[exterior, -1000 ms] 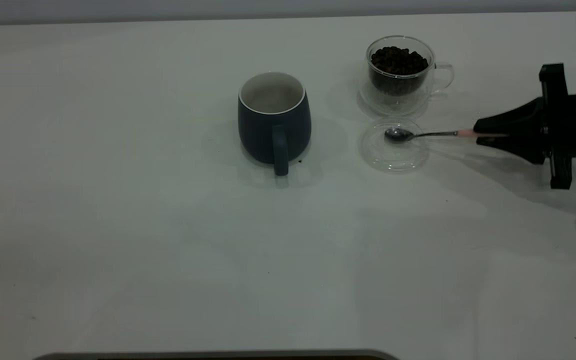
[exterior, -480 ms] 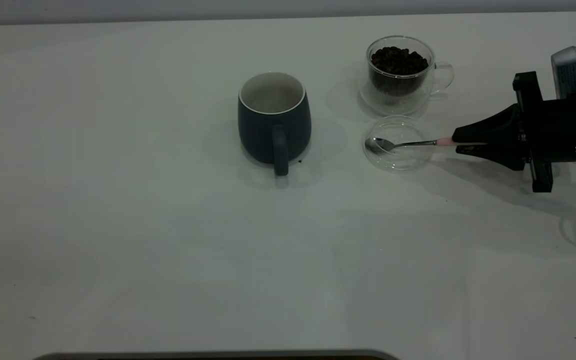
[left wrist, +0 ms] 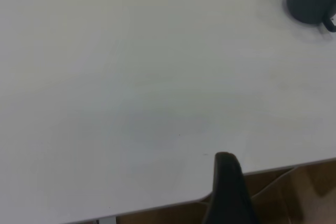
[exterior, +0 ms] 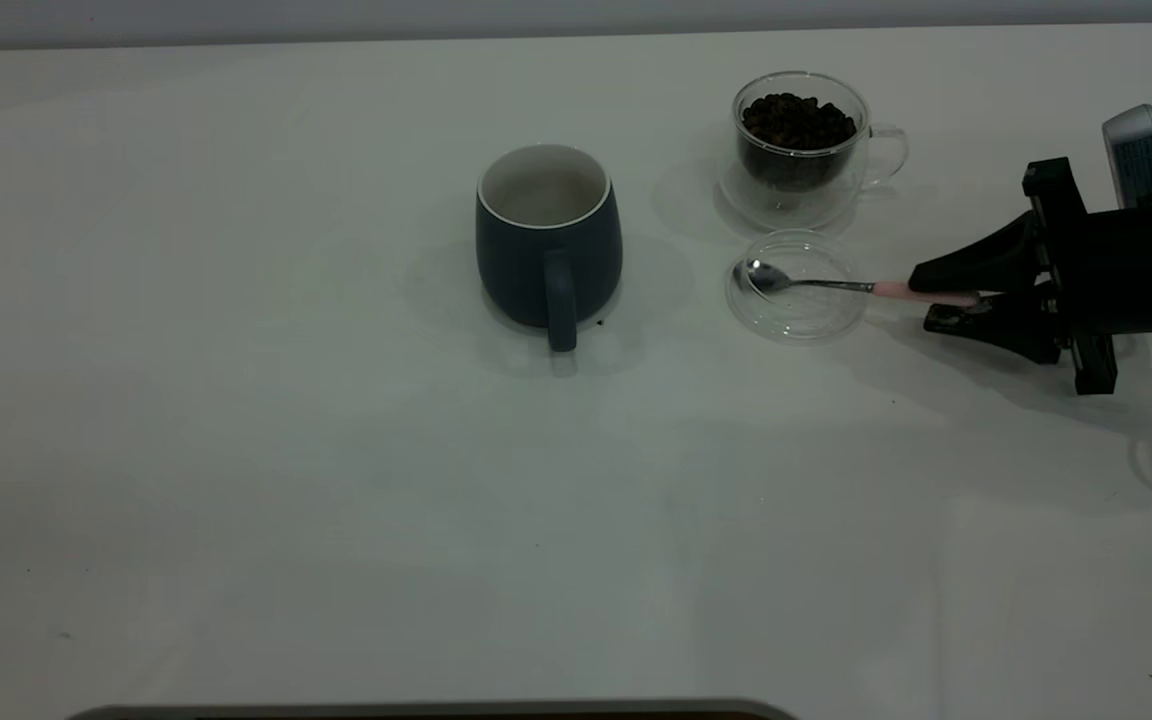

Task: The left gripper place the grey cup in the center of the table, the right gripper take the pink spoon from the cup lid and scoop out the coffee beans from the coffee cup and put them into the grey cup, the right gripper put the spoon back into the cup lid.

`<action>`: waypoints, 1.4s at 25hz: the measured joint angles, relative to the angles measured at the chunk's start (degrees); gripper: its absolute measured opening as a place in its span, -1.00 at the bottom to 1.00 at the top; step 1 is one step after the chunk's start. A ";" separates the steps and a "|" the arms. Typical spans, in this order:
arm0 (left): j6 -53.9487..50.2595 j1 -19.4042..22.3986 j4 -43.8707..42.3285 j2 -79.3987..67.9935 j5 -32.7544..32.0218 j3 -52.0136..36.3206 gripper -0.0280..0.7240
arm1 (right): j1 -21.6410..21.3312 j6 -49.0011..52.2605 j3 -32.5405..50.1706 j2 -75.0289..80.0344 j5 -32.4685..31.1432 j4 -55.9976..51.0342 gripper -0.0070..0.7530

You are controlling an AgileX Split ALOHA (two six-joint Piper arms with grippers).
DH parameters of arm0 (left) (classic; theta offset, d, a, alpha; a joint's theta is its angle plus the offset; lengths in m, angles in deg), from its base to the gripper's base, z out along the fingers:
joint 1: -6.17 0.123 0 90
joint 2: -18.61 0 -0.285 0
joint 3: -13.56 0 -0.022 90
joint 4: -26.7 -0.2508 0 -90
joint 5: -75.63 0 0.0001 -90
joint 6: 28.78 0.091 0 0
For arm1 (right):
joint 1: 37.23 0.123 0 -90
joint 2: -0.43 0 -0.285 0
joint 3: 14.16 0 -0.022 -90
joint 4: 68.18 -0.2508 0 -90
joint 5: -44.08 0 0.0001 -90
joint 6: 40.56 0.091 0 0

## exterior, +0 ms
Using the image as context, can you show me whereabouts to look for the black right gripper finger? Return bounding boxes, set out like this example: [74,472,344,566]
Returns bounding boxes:
[924,290,1065,365]
[908,212,1049,294]

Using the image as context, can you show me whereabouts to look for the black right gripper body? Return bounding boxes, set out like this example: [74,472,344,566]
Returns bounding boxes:
[1023,157,1152,397]

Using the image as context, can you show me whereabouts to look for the metal spoon with pink handle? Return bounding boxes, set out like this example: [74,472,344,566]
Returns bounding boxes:
[733,259,982,308]

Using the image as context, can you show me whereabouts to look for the dark grey ceramic mug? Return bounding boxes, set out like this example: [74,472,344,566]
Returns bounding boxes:
[475,143,625,353]

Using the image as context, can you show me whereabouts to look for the clear round glass lid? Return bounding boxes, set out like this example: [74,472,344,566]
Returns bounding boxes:
[725,229,869,345]

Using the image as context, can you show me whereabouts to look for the dark coffee beans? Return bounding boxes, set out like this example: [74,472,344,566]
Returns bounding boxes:
[742,92,858,191]

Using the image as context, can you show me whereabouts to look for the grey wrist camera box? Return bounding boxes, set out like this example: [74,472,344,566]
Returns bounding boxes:
[1101,103,1152,213]

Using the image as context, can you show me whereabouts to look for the clear glass cup with handle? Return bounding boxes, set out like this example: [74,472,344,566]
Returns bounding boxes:
[717,70,909,231]

